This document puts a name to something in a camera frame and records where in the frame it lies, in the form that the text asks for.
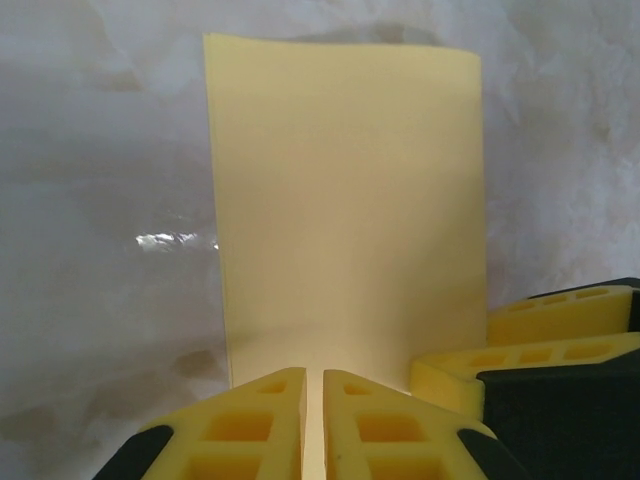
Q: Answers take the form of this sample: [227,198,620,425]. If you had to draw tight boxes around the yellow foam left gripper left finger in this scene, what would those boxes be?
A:
[102,367,307,480]

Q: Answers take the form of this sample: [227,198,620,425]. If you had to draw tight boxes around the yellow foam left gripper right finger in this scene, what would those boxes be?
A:
[322,368,531,480]

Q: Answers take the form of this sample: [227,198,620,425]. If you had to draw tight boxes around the pale yellow square paper sheet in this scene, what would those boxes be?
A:
[202,32,491,480]

